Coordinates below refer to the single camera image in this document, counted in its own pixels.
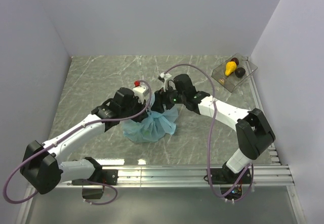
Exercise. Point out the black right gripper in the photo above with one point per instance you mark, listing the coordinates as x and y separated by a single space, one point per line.
161 99

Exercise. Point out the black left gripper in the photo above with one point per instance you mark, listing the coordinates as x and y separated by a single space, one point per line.
142 107

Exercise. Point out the light blue printed plastic bag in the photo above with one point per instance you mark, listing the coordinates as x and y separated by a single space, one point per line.
152 128

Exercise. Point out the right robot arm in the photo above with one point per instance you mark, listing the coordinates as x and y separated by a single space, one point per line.
254 133

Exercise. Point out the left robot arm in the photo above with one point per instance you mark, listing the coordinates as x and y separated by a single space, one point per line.
46 165

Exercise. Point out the clear plastic fruit bin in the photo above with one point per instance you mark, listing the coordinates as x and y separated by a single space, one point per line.
232 82

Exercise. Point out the yellow pear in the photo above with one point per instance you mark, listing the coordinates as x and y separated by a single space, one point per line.
230 67

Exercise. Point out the dark purple plum front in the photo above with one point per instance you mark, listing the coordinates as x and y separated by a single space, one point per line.
240 72

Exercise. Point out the dark red plum back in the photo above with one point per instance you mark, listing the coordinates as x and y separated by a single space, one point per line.
234 59

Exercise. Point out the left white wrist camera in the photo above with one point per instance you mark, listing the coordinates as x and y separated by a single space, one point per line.
140 91

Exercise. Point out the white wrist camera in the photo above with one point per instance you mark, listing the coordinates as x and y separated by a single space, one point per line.
164 78
140 91

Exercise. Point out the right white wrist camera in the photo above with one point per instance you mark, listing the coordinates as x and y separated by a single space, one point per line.
164 78

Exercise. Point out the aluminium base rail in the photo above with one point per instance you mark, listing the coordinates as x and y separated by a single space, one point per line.
173 176

